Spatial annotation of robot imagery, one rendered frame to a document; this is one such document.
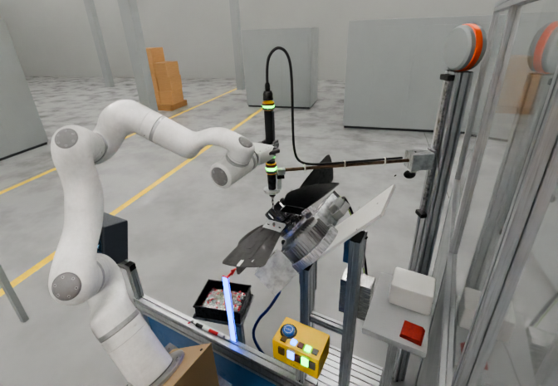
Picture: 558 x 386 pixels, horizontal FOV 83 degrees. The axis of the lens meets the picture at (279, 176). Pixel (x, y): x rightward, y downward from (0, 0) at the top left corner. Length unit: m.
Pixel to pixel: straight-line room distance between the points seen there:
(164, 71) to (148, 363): 8.52
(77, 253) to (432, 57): 6.29
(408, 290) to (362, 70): 5.51
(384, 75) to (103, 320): 6.17
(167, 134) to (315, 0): 12.63
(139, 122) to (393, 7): 12.52
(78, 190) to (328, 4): 12.73
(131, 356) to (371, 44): 6.18
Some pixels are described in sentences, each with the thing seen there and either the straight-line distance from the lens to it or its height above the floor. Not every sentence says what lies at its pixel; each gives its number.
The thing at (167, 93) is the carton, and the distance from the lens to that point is 9.33.
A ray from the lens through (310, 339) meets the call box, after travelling 1.12.
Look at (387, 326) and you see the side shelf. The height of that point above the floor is 0.86.
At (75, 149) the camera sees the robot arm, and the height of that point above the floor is 1.69.
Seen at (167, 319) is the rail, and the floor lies 0.84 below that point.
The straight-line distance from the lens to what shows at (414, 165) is 1.40.
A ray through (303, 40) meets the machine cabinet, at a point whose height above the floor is 1.68.
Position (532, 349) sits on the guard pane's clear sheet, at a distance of 0.51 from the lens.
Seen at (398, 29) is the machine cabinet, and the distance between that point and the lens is 6.56.
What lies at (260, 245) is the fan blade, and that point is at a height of 1.18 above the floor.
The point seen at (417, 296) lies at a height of 0.95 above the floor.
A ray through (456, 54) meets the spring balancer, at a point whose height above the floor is 1.86.
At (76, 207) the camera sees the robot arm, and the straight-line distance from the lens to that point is 1.06.
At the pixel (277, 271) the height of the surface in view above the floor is 1.01.
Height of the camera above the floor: 1.97
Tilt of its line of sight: 25 degrees down
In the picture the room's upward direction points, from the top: 2 degrees counter-clockwise
